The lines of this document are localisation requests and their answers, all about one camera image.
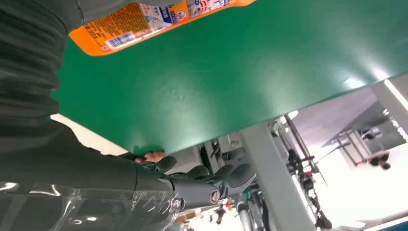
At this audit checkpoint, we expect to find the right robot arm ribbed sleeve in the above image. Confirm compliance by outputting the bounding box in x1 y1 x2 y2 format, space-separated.
0 0 182 154

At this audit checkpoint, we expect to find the metal stand with black cables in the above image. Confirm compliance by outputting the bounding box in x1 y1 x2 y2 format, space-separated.
271 113 333 230

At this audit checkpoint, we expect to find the person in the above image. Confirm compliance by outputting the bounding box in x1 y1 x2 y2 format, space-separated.
369 153 392 170

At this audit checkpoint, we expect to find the grey building pillar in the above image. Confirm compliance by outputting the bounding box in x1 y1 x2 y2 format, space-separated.
239 122 317 231

